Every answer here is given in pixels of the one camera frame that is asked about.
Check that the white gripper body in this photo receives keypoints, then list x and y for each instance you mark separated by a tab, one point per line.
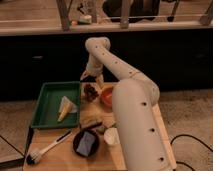
92	70

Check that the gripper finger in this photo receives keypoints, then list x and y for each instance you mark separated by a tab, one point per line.
100	81

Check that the dark grape bunch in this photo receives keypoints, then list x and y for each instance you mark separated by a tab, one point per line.
90	92

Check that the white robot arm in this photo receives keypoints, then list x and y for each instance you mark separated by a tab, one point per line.
142	135

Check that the white metal cup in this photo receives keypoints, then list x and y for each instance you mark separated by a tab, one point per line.
111	137

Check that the orange bowl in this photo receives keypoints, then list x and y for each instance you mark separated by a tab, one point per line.
106	97

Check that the black round plate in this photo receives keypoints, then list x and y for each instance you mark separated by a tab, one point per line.
95	145

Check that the green plastic tray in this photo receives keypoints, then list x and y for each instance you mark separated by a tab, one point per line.
48	104

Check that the blue sponge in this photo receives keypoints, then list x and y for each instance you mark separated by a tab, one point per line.
85	143

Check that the wooden railing shelf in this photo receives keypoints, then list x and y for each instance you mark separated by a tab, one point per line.
31	17

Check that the white dish brush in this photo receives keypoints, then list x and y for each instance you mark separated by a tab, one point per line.
35	155

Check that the black handled tool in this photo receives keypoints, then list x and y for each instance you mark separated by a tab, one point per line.
90	125

